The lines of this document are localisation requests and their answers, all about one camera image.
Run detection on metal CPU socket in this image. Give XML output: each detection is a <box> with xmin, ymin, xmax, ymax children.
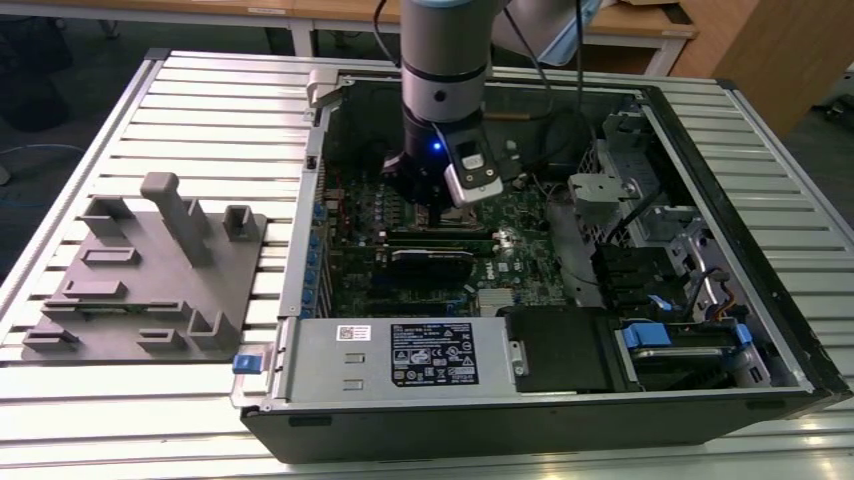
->
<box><xmin>417</xmin><ymin>199</ymin><xmax>483</xmax><ymax>232</ymax></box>

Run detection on black RAM slot white clips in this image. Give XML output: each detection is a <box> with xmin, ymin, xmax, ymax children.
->
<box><xmin>378</xmin><ymin>230</ymin><xmax>503</xmax><ymax>239</ymax></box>

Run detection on green RAM stick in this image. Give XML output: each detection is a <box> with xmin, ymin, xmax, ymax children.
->
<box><xmin>378</xmin><ymin>241</ymin><xmax>505</xmax><ymax>254</ymax></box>

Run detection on black graphics card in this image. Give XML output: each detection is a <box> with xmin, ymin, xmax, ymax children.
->
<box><xmin>389</xmin><ymin>247</ymin><xmax>478</xmax><ymax>287</ymax></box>

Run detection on green motherboard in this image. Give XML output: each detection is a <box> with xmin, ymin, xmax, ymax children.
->
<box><xmin>322</xmin><ymin>164</ymin><xmax>577</xmax><ymax>319</ymax></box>

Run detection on small silver chipset heatsink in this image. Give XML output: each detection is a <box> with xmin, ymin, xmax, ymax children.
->
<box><xmin>477</xmin><ymin>288</ymin><xmax>521</xmax><ymax>307</ymax></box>

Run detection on grey power supply unit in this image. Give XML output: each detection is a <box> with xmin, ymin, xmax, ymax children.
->
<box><xmin>274</xmin><ymin>316</ymin><xmax>521</xmax><ymax>402</ymax></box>

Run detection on black plastic shroud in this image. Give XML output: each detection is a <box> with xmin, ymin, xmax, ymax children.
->
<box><xmin>501</xmin><ymin>305</ymin><xmax>633</xmax><ymax>395</ymax></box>

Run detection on wooden desk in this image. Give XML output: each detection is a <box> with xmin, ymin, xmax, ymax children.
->
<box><xmin>0</xmin><ymin>0</ymin><xmax>701</xmax><ymax>76</ymax></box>

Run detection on grey parts rack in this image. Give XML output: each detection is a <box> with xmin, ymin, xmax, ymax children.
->
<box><xmin>19</xmin><ymin>171</ymin><xmax>271</xmax><ymax>364</ymax></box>

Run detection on blue disk carrier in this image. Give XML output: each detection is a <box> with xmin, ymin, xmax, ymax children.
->
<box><xmin>621</xmin><ymin>323</ymin><xmax>673</xmax><ymax>347</ymax></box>

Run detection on black PC case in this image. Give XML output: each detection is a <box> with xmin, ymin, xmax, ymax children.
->
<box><xmin>229</xmin><ymin>69</ymin><xmax>854</xmax><ymax>465</ymax></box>

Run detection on black hard disk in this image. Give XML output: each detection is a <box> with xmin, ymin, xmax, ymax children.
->
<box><xmin>630</xmin><ymin>347</ymin><xmax>729</xmax><ymax>392</ymax></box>

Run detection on black office chair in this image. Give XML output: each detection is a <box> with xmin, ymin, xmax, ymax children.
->
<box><xmin>0</xmin><ymin>14</ymin><xmax>74</xmax><ymax>134</ymax></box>

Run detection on wooden cabinet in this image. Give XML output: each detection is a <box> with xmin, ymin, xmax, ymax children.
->
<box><xmin>670</xmin><ymin>0</ymin><xmax>854</xmax><ymax>137</ymax></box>

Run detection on office chair base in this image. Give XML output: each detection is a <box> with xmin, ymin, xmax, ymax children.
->
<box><xmin>821</xmin><ymin>69</ymin><xmax>854</xmax><ymax>122</ymax></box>

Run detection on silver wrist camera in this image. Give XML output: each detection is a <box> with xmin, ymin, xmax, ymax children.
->
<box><xmin>443</xmin><ymin>134</ymin><xmax>506</xmax><ymax>207</ymax></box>

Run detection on grey metal drive bracket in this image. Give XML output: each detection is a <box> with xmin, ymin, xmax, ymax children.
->
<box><xmin>567</xmin><ymin>172</ymin><xmax>644</xmax><ymax>221</ymax></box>

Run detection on black camera cable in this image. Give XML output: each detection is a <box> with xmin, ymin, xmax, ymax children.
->
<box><xmin>499</xmin><ymin>0</ymin><xmax>589</xmax><ymax>174</ymax></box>

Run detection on blue floor cable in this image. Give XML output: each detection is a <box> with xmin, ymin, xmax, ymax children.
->
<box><xmin>0</xmin><ymin>143</ymin><xmax>88</xmax><ymax>207</ymax></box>

